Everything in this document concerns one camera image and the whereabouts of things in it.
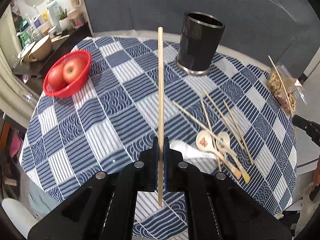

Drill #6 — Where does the white spoon red print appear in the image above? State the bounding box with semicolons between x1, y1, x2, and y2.
196;130;241;180

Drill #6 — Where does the white spoon blue print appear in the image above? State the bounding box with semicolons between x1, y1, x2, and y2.
216;132;250;184

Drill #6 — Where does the clear plastic snack box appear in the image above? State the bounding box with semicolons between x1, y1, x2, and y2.
267;64;308;115

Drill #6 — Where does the blue white patterned tablecloth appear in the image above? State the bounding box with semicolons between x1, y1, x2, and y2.
20;36;297;239

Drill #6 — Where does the grey blue sofa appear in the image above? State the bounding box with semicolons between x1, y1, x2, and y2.
84;0;319;77

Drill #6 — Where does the red apple front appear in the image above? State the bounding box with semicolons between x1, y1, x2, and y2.
63;58;86;84

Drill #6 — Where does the red apple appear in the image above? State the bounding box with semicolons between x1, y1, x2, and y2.
63;58;86;84
48;64;67;90

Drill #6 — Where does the red apple back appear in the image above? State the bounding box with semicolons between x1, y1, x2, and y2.
48;64;67;90

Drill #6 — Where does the red plastic basket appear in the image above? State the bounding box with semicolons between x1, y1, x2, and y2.
43;50;92;98

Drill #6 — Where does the black cylindrical utensil holder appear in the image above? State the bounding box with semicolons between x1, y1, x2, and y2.
175;11;225;76

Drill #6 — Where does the beige bowl on counter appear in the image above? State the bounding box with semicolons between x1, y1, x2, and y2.
28;35;53;62

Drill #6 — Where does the small potted plant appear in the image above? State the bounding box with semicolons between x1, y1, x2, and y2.
59;9;70;31

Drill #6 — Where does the white bottle on counter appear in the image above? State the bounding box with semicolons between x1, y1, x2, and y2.
47;0;62;32

